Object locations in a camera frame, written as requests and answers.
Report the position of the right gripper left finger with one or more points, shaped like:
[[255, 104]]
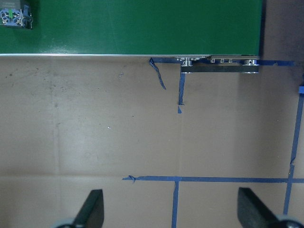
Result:
[[91, 214]]

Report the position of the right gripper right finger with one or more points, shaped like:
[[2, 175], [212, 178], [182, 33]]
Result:
[[253, 213]]

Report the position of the yellow push button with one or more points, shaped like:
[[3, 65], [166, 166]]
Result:
[[15, 14]]

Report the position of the green conveyor belt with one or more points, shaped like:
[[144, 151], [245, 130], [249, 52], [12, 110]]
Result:
[[219, 31]]

